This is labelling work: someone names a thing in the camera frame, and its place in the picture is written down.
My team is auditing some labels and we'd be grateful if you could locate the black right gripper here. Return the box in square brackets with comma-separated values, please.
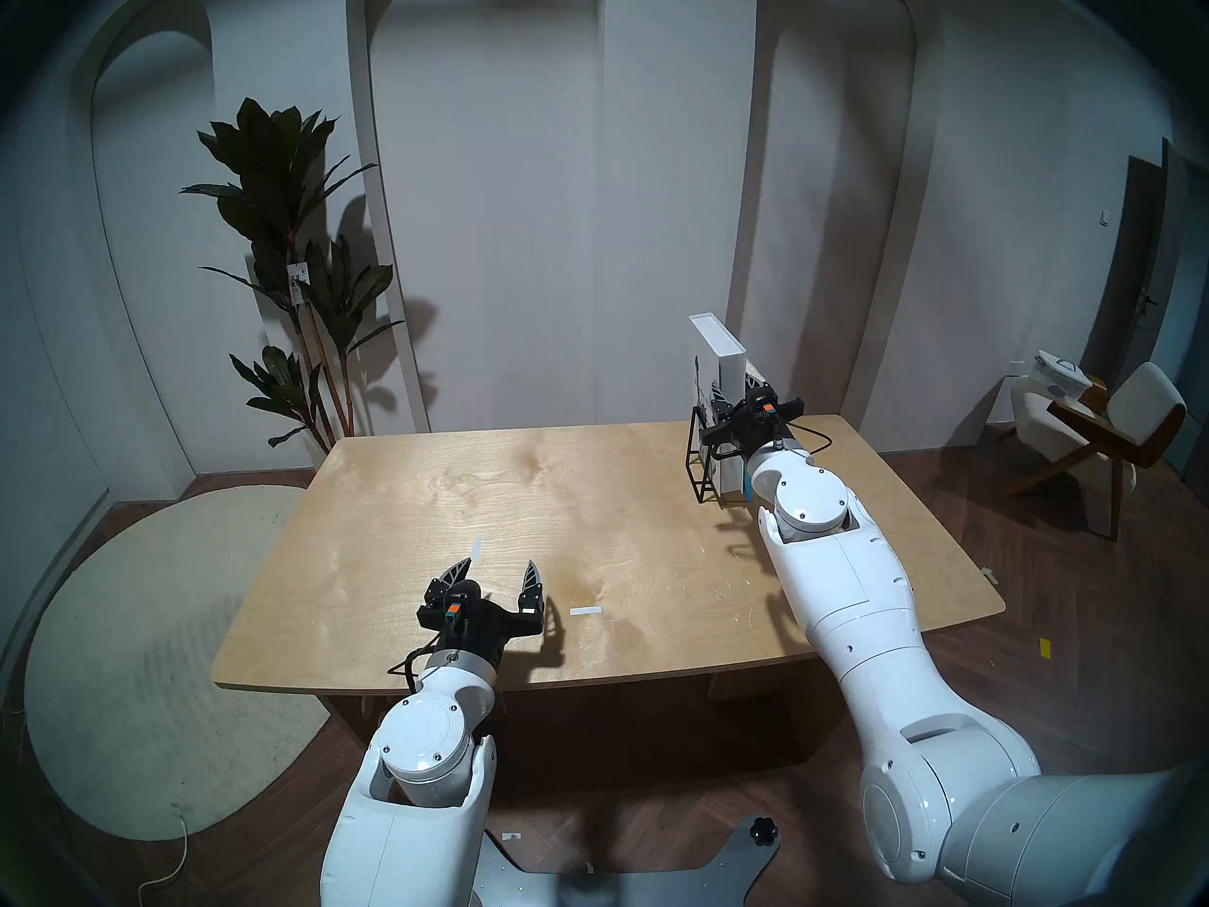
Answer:
[704, 376, 804, 453]

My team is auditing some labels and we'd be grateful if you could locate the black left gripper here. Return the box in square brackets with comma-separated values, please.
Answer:
[417, 557, 546, 665]

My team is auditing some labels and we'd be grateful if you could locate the thick white book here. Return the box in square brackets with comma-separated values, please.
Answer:
[689, 313, 749, 500]

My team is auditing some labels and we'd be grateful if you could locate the white appliance on armchair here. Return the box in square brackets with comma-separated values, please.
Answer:
[1030, 350, 1092, 396]

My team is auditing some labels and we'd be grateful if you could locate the round beige rug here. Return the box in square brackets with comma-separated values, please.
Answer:
[24, 485, 332, 842]

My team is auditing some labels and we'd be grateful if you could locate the white wooden armchair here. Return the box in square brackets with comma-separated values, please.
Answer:
[1001, 360, 1187, 540]

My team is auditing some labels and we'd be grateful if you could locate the dark open door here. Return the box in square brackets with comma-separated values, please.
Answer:
[1081, 154, 1172, 396]

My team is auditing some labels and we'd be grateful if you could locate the tall dark green plant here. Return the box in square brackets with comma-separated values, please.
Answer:
[179, 97, 407, 457]

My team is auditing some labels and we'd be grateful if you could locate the black wire book rack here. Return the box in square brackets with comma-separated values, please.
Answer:
[682, 409, 757, 506]

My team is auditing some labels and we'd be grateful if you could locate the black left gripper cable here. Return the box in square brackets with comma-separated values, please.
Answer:
[387, 631, 445, 693]

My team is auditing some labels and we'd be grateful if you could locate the grey metal robot base plate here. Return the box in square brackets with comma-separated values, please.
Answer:
[472, 815, 783, 907]

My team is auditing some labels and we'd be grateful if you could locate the white floor cable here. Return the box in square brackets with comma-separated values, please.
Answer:
[137, 801, 190, 907]

